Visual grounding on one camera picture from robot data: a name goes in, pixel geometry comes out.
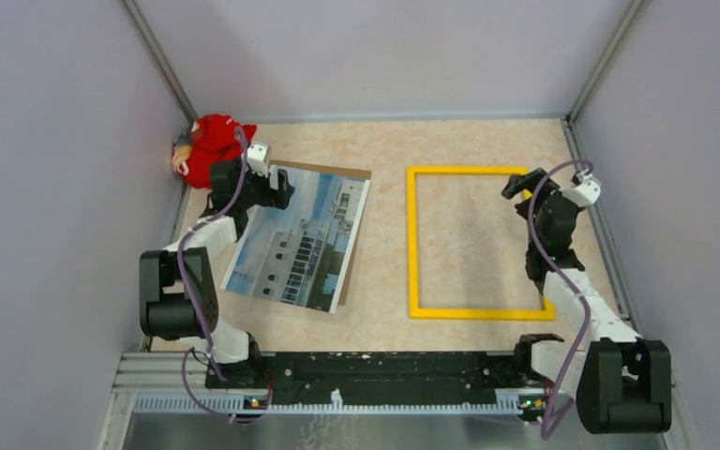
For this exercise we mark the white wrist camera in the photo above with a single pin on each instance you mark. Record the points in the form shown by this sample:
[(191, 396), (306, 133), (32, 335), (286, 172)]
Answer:
[(587, 191), (258, 158)]

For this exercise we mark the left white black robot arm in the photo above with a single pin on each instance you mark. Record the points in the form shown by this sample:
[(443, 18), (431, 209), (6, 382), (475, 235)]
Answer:
[(177, 292)]

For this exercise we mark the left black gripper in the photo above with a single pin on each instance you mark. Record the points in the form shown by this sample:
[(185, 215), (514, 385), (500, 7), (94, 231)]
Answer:
[(276, 198)]

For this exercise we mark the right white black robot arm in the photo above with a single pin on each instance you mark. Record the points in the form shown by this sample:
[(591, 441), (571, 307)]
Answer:
[(617, 380)]

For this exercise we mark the brown cardboard backing board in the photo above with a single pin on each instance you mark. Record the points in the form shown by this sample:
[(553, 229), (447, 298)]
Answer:
[(342, 171)]

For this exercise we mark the red crumpled cloth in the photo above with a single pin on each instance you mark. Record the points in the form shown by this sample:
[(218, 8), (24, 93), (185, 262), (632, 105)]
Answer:
[(207, 141)]

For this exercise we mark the yellow wooden picture frame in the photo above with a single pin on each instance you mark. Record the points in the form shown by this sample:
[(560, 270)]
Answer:
[(546, 314)]

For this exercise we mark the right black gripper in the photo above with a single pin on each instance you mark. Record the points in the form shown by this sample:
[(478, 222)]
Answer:
[(531, 182)]

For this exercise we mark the building photo print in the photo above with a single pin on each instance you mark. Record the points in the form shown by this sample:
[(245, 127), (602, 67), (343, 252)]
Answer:
[(296, 256)]

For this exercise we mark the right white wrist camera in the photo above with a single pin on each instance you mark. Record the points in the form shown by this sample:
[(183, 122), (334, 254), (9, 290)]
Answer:
[(587, 191)]

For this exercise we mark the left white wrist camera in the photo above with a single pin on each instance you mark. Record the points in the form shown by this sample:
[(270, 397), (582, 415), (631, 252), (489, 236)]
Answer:
[(258, 158)]

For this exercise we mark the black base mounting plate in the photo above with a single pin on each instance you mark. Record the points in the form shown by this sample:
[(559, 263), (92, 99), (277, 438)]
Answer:
[(395, 379)]

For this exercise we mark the aluminium rail with cable duct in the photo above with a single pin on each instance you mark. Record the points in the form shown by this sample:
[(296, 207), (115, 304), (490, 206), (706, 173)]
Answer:
[(174, 382)]

